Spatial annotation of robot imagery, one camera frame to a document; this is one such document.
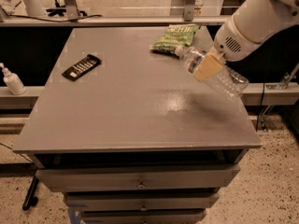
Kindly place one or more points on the black snack bar wrapper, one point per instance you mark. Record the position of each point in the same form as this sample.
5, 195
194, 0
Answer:
81, 68

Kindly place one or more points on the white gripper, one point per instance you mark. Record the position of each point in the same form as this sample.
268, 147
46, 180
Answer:
235, 40

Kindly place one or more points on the grey drawer cabinet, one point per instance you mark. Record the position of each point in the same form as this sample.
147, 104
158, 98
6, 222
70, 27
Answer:
135, 109

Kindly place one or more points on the metal frame upright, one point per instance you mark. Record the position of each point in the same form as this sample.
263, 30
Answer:
189, 6
72, 11

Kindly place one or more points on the right metal frame upright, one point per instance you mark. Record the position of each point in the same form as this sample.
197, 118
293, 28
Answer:
189, 6

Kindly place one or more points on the black caster leg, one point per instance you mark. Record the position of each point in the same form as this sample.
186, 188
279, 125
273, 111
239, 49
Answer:
31, 200

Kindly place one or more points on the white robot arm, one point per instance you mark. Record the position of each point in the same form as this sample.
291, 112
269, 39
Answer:
254, 22

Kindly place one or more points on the clear plastic water bottle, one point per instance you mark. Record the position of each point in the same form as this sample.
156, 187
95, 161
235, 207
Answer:
227, 82

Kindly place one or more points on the middle grey drawer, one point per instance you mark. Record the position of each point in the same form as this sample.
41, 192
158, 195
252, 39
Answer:
141, 201

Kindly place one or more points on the bottom grey drawer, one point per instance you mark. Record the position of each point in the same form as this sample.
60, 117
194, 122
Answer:
149, 217

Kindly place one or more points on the green jalapeno chip bag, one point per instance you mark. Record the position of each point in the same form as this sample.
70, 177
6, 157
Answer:
174, 36

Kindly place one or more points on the grey drawer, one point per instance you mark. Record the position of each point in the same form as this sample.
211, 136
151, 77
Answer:
149, 217
141, 201
138, 178

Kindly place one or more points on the top grey drawer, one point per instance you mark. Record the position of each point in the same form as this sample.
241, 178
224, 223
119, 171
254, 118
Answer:
138, 178

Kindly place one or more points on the left metal frame upright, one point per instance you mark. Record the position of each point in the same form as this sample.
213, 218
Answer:
72, 11

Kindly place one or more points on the white pump dispenser bottle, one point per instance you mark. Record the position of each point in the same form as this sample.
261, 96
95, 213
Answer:
12, 81

